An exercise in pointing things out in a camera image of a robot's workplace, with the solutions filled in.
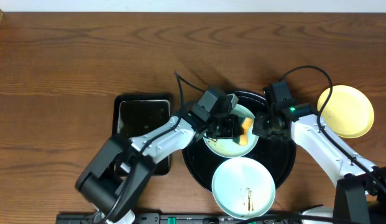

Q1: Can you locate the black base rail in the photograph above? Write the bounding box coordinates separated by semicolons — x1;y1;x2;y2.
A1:
55;212;305;224

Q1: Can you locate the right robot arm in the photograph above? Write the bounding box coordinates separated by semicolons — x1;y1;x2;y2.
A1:
252;104;386;223

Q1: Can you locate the black round tray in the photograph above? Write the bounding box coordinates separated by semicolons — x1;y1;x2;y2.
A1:
182;90;296;192

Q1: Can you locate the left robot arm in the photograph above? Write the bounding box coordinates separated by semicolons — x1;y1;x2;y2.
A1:
75;111;246;223

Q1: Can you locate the yellow plate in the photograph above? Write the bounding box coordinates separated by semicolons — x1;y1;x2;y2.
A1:
317;85;374;138

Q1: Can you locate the black rectangular tray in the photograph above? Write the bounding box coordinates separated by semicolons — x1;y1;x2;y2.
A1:
111;93;174;177

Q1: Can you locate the green yellow sponge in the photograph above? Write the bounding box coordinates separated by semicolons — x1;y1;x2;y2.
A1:
232;116;254;146

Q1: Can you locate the light blue plate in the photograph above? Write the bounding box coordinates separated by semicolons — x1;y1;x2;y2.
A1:
211;157;276;220
204;104;259;158

